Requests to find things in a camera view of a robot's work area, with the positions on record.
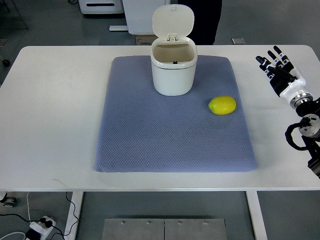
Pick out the right white table leg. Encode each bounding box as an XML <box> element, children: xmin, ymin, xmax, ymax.
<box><xmin>246</xmin><ymin>190</ymin><xmax>268</xmax><ymax>240</ymax></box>

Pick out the white cable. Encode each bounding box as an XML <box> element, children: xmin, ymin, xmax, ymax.
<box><xmin>0</xmin><ymin>191</ymin><xmax>32</xmax><ymax>240</ymax></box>

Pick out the white trash bin open lid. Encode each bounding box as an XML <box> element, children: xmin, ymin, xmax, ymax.
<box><xmin>150</xmin><ymin>4</ymin><xmax>198</xmax><ymax>96</ymax></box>

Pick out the grey floor socket plate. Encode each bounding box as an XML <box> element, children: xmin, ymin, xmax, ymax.
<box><xmin>231</xmin><ymin>38</ymin><xmax>246</xmax><ymax>45</ymax></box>

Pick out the cardboard box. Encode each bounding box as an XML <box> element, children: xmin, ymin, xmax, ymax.
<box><xmin>135</xmin><ymin>34</ymin><xmax>158</xmax><ymax>46</ymax></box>

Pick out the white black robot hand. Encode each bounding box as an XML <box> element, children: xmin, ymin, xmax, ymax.
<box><xmin>255</xmin><ymin>45</ymin><xmax>303</xmax><ymax>97</ymax></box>

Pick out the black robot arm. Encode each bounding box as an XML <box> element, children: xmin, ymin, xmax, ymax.
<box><xmin>285</xmin><ymin>93</ymin><xmax>320</xmax><ymax>177</ymax></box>

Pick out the white table leg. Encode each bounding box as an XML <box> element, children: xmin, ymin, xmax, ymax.
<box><xmin>246</xmin><ymin>190</ymin><xmax>268</xmax><ymax>240</ymax></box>
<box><xmin>63</xmin><ymin>191</ymin><xmax>84</xmax><ymax>240</ymax></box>

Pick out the white appliance with slot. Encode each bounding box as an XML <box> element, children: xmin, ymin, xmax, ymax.
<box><xmin>78</xmin><ymin>0</ymin><xmax>124</xmax><ymax>15</ymax></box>

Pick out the black power cable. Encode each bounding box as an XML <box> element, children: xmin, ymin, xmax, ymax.
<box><xmin>0</xmin><ymin>191</ymin><xmax>80</xmax><ymax>240</ymax></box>

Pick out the left white table leg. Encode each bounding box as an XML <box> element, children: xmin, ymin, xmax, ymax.
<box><xmin>63</xmin><ymin>191</ymin><xmax>84</xmax><ymax>240</ymax></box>

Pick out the white power strip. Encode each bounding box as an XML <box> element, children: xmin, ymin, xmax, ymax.
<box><xmin>25</xmin><ymin>216</ymin><xmax>56</xmax><ymax>240</ymax></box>

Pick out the black caster wheel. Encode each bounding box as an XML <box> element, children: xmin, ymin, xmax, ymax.
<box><xmin>1</xmin><ymin>59</ymin><xmax>11</xmax><ymax>67</ymax></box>

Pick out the blue textured mat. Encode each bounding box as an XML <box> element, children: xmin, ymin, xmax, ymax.
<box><xmin>94</xmin><ymin>55</ymin><xmax>257</xmax><ymax>173</ymax></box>

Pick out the white cabinet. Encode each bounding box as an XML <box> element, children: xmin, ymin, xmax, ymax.
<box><xmin>109</xmin><ymin>0</ymin><xmax>171</xmax><ymax>35</ymax></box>

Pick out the yellow lemon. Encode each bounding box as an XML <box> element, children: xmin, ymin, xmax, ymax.
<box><xmin>208</xmin><ymin>95</ymin><xmax>237</xmax><ymax>115</ymax></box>

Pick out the metal floor plate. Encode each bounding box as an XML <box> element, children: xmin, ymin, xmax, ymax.
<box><xmin>102</xmin><ymin>218</ymin><xmax>227</xmax><ymax>240</ymax></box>

